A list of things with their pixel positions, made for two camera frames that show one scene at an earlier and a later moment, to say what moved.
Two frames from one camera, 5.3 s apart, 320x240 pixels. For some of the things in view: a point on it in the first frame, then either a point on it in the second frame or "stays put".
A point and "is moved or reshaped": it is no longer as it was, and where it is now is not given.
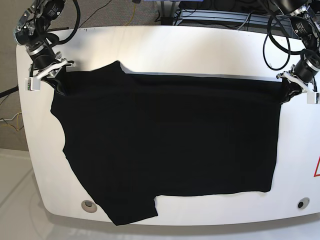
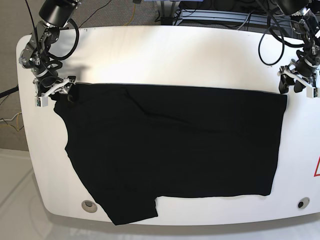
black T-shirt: x=131 y=138 is moved or reshaped
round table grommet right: x=303 y=202 stays put
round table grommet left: x=89 y=206 stays put
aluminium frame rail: x=201 y=15 stays put
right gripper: x=50 y=70 to x=47 y=84
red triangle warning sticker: x=316 y=168 stays put
